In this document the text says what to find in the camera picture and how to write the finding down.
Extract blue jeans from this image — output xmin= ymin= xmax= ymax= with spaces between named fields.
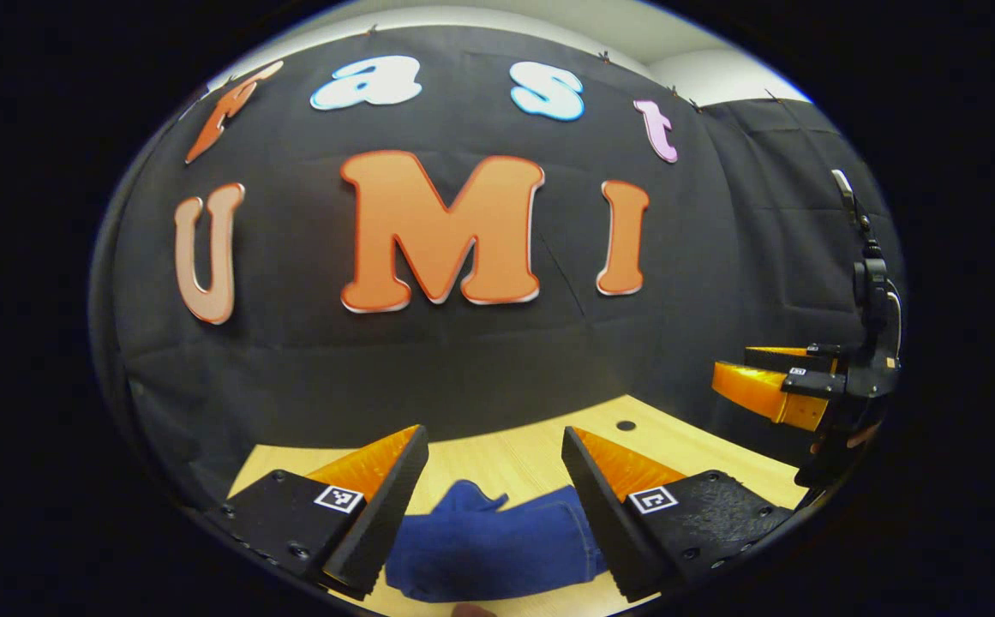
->
xmin=386 ymin=480 xmax=609 ymax=603

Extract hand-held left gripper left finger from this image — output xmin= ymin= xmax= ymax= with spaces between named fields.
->
xmin=206 ymin=424 xmax=429 ymax=601

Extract black backdrop cloth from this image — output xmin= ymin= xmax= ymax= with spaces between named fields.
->
xmin=90 ymin=24 xmax=721 ymax=515

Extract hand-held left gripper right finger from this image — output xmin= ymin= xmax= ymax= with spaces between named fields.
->
xmin=561 ymin=426 xmax=796 ymax=602

